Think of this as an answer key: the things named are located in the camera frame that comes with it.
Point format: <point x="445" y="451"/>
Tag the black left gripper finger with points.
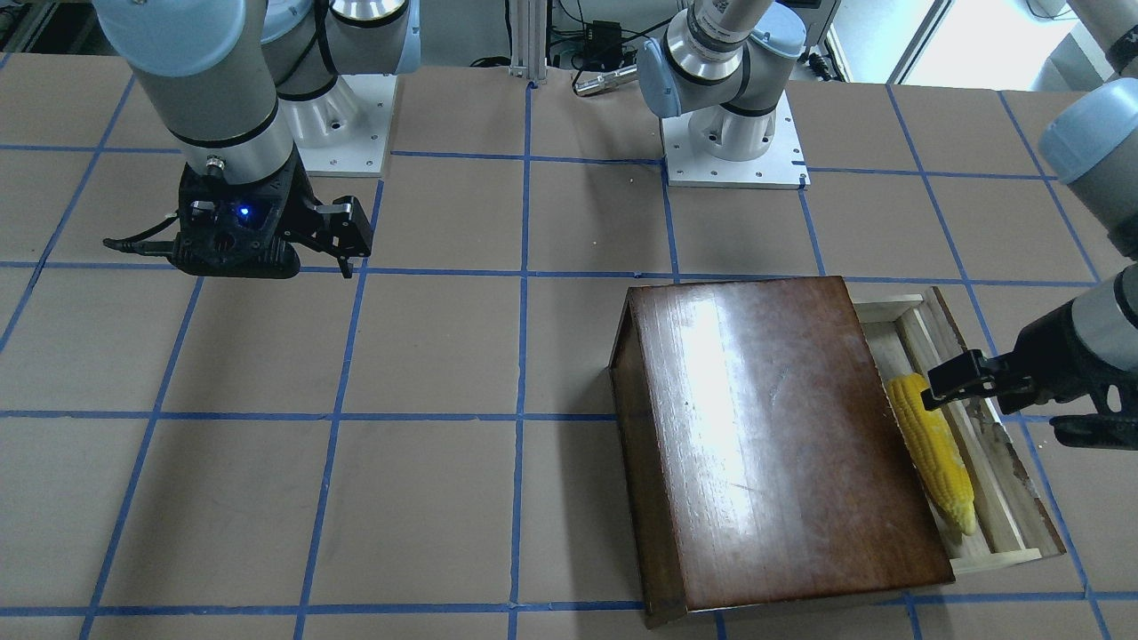
<point x="973" y="375"/>

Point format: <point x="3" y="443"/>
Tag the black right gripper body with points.
<point x="303" y="216"/>

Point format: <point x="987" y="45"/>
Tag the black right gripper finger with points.
<point x="340" y="229"/>

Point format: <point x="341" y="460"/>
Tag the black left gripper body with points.
<point x="1052" y="354"/>

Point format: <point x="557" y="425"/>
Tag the yellow corn cob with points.
<point x="934" y="451"/>

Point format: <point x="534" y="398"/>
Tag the wooden drawer with white handle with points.
<point x="914" y="333"/>

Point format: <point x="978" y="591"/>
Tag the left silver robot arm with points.
<point x="690" y="64"/>

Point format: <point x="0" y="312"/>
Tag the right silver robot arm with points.
<point x="244" y="87"/>

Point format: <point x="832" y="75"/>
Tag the dark wooden drawer box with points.
<point x="765" y="466"/>

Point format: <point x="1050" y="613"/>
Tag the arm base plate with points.
<point x="715" y="148"/>
<point x="346" y="132"/>

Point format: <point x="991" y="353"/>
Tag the aluminium frame post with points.
<point x="528" y="39"/>

